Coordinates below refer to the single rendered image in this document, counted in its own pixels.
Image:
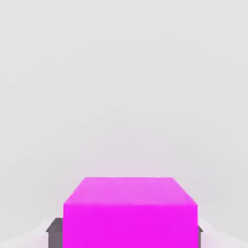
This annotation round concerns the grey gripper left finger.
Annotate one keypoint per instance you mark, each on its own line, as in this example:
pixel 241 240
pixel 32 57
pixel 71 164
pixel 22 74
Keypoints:
pixel 55 234

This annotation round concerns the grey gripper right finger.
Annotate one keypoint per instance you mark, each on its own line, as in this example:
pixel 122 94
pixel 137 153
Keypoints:
pixel 211 237

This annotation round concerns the small magenta cube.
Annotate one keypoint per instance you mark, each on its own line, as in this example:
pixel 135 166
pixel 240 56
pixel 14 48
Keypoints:
pixel 130 222

